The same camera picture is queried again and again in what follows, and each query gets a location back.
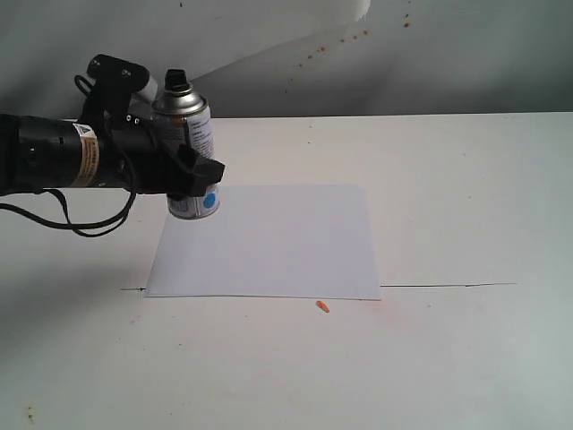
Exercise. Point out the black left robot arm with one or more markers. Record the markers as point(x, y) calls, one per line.
point(40, 153)

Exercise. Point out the white paper sheet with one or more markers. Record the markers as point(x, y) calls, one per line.
point(310, 241)

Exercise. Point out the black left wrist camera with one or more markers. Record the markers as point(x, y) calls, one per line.
point(114, 83)

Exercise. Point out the silver spray can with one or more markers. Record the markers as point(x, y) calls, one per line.
point(183, 119)

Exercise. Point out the white backdrop sheet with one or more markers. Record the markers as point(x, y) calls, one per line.
point(45, 43)

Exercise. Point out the small orange fragment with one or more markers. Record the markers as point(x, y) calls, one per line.
point(323, 306)

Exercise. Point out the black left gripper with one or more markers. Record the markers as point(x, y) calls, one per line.
point(132, 157)

